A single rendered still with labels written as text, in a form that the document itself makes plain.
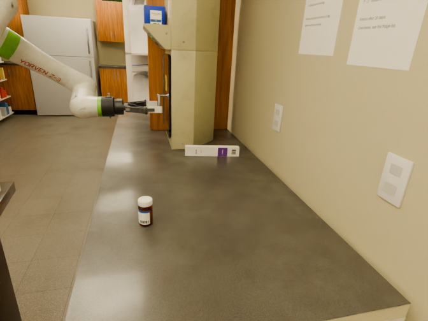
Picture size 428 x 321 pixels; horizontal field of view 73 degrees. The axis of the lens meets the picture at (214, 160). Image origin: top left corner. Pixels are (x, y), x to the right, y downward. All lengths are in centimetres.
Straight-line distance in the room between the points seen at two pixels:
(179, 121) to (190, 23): 44
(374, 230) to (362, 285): 16
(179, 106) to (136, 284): 93
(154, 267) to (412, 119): 67
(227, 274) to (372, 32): 69
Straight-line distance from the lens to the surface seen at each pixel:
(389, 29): 85
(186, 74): 141
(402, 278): 85
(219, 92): 184
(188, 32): 141
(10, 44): 145
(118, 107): 144
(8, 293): 142
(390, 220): 84
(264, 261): 77
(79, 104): 144
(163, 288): 69
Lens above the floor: 143
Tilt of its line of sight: 21 degrees down
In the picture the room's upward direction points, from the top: 3 degrees clockwise
